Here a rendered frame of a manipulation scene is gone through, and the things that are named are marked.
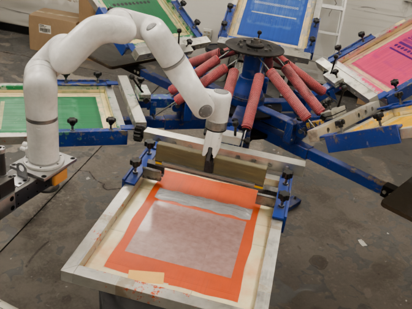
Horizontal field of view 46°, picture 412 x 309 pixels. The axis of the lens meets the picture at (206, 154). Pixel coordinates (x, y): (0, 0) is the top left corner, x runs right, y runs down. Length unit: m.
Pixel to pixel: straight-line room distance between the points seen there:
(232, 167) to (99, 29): 0.67
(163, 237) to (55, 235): 1.61
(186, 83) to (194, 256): 0.54
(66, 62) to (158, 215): 0.61
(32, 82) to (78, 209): 1.97
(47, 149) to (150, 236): 0.43
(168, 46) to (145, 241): 0.62
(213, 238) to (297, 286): 1.42
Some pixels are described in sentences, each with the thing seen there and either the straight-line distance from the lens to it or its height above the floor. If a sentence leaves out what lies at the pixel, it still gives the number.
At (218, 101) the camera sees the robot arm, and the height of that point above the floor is 1.36.
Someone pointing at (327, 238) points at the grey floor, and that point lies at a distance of 3.43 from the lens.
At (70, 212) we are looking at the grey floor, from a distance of 3.34.
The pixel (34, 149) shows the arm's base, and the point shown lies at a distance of 1.59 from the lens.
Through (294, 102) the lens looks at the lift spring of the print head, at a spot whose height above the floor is 1.15.
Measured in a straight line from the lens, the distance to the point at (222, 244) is 1.63.
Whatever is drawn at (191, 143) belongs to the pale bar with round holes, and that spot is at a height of 1.04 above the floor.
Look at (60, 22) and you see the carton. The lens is 6.10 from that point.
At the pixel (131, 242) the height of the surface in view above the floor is 0.96.
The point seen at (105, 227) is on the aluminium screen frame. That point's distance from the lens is 1.60.
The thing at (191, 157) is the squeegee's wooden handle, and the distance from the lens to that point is 1.75.
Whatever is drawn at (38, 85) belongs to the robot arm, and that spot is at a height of 1.42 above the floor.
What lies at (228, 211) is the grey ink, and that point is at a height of 0.96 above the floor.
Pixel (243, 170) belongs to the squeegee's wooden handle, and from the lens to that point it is 1.73.
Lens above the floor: 1.97
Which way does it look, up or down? 29 degrees down
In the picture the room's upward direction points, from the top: 8 degrees clockwise
